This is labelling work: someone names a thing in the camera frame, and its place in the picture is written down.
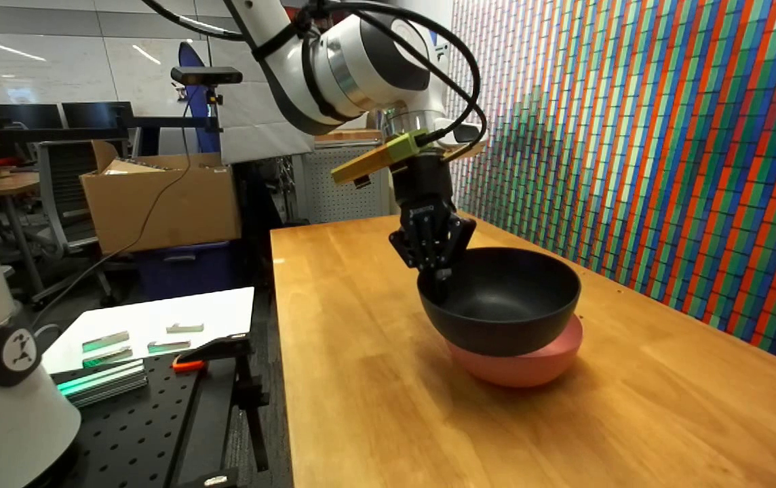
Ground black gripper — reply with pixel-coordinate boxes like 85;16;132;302
384;150;479;275

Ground black bowl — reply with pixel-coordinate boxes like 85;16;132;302
416;248;583;360

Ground grey cabinet with wooden top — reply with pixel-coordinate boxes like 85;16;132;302
295;127;399;226

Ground pink bowl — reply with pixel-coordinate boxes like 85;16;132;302
446;315;585;393

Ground black tripod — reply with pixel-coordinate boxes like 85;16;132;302
196;337;275;478

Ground blue bin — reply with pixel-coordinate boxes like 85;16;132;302
135;241;238;299

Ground cardboard box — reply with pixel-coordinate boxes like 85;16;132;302
78;155;243;258

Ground white paper sheet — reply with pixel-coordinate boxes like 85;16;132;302
40;284;258;378

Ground black perforated breadboard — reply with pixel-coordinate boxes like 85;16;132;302
48;355;205;488

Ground wide black monitor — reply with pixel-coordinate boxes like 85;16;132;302
59;101;139;134

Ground green and white tubes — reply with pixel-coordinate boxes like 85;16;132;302
53;359;148;409

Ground grey office chair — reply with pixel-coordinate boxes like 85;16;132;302
32;139;102;258

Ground small black monitor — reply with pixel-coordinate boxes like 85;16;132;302
0;104;64;134

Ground yellow-green wrist camera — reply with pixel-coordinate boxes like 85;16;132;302
327;131;424;191

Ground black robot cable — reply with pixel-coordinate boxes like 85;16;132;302
142;0;492;155

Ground red-handled tool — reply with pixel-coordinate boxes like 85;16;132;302
167;353;211;378

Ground thin black camera cable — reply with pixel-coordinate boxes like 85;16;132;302
28;85;197;321

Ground black camera on stand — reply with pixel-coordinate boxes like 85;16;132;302
167;66;246;158

